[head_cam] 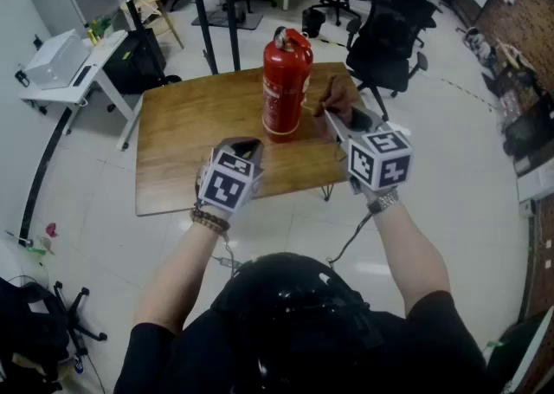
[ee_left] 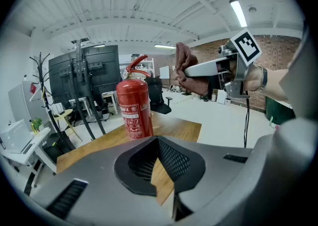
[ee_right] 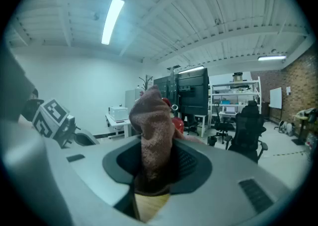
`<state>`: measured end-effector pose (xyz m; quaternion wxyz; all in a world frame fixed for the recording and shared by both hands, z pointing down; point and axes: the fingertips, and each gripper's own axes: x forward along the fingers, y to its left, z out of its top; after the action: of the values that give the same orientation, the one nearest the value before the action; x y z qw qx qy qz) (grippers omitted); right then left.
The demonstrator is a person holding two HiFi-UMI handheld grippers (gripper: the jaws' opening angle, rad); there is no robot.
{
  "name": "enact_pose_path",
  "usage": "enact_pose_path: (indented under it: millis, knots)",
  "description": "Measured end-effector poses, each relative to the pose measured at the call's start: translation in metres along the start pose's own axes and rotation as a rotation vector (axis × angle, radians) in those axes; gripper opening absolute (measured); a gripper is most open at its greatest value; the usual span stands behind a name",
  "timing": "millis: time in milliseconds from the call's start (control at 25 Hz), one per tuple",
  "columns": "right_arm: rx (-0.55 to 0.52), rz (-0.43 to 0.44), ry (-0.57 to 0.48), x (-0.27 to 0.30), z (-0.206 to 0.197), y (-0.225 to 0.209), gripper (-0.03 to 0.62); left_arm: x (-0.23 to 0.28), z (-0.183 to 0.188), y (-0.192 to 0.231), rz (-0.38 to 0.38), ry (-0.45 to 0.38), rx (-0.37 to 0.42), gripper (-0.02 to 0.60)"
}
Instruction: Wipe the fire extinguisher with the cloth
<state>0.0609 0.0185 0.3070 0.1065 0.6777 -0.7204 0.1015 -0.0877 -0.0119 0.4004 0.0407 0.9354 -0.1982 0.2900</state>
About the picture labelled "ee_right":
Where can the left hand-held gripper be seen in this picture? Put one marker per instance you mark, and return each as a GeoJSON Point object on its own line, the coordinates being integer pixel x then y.
{"type": "Point", "coordinates": [49, 118]}

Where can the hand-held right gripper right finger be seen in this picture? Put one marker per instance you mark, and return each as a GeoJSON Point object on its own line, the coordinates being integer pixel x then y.
{"type": "Point", "coordinates": [223, 182]}

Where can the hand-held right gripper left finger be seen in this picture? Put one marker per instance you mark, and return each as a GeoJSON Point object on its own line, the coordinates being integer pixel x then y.
{"type": "Point", "coordinates": [84, 168]}

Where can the brown wiping cloth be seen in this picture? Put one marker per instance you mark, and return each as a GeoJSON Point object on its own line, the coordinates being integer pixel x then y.
{"type": "Point", "coordinates": [154, 125]}

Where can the red fire extinguisher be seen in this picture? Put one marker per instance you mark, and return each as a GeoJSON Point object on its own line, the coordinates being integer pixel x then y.
{"type": "Point", "coordinates": [178, 123]}

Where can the white desk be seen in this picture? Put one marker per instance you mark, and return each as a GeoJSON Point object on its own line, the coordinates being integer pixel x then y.
{"type": "Point", "coordinates": [123, 125]}
{"type": "Point", "coordinates": [203, 120]}

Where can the white printer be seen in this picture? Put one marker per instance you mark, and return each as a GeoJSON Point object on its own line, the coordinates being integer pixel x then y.
{"type": "Point", "coordinates": [118, 113]}

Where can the black trash bin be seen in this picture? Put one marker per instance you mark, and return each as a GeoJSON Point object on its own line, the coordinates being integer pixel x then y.
{"type": "Point", "coordinates": [212, 141]}

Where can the black high-back office chair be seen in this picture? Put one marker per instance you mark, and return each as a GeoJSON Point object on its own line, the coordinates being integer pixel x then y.
{"type": "Point", "coordinates": [248, 130]}

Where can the white cabinet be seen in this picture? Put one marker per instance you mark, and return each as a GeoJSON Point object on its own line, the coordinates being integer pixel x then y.
{"type": "Point", "coordinates": [131, 98]}

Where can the open laptop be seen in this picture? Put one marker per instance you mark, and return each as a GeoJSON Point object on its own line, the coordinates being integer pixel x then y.
{"type": "Point", "coordinates": [230, 110]}

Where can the black coat rack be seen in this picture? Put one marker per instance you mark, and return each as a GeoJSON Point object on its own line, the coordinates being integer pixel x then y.
{"type": "Point", "coordinates": [144, 82]}

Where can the white shelf rack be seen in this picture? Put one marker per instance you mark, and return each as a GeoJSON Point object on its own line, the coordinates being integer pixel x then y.
{"type": "Point", "coordinates": [234, 93]}

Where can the person's black shirt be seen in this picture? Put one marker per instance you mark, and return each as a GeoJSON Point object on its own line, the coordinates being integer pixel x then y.
{"type": "Point", "coordinates": [12, 83]}

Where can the whiteboard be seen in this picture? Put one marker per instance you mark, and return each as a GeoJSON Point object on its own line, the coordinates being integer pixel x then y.
{"type": "Point", "coordinates": [275, 97]}

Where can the cardboard box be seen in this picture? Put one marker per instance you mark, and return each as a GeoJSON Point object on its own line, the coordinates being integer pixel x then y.
{"type": "Point", "coordinates": [238, 77]}

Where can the long ceiling light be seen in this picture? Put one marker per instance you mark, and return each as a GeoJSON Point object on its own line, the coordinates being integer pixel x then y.
{"type": "Point", "coordinates": [272, 57]}
{"type": "Point", "coordinates": [112, 21]}
{"type": "Point", "coordinates": [191, 69]}

